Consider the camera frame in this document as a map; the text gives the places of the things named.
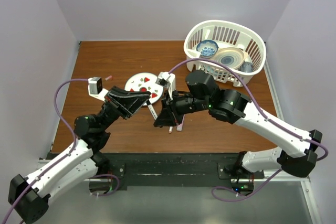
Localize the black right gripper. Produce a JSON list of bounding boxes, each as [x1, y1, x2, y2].
[[153, 85, 211, 123]]

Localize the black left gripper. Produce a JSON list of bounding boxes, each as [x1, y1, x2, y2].
[[100, 88, 154, 132]]

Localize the pink highlighter pen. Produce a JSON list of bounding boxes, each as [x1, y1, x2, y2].
[[176, 120, 184, 132]]

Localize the white black-tipped marker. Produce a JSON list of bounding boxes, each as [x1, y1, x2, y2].
[[146, 100, 157, 120]]

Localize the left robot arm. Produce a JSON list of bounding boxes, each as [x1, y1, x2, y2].
[[8, 82, 151, 223]]

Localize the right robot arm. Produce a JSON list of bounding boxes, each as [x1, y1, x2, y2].
[[154, 70, 322, 178]]

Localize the watermelon pattern plate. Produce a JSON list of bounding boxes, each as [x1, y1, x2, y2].
[[124, 72, 163, 103]]

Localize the blue patterned bowl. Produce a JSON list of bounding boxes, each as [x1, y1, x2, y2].
[[196, 40, 219, 59]]

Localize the beige ceramic plate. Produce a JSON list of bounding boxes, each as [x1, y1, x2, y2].
[[213, 47, 248, 69]]

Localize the grey blue cup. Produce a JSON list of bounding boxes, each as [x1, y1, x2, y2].
[[239, 61, 254, 73]]

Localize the white plastic dish basket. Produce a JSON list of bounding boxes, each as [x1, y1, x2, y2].
[[183, 20, 266, 84]]

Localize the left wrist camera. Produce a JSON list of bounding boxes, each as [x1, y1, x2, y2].
[[88, 77, 108, 101]]

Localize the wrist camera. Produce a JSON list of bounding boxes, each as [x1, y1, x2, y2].
[[88, 77, 108, 101], [155, 72, 176, 100]]

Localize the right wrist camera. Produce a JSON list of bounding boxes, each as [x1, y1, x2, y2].
[[155, 72, 176, 100]]

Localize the black mounting base plate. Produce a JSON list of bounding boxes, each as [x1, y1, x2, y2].
[[88, 152, 266, 192]]

